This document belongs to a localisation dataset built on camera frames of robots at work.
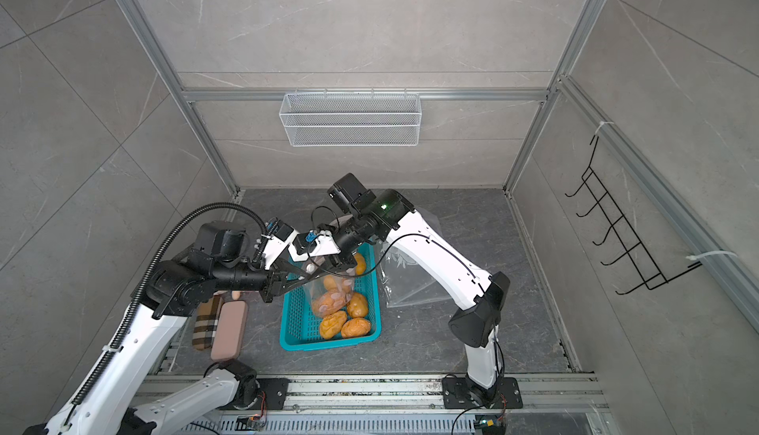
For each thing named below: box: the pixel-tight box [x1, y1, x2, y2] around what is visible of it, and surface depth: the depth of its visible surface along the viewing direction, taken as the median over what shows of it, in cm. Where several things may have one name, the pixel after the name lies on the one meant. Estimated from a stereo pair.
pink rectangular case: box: [210, 300, 250, 361], surface depth 82 cm
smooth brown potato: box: [346, 292, 369, 319], surface depth 85 cm
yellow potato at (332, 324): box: [320, 310, 347, 340], surface depth 81 cm
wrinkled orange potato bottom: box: [340, 316, 371, 338], surface depth 81 cm
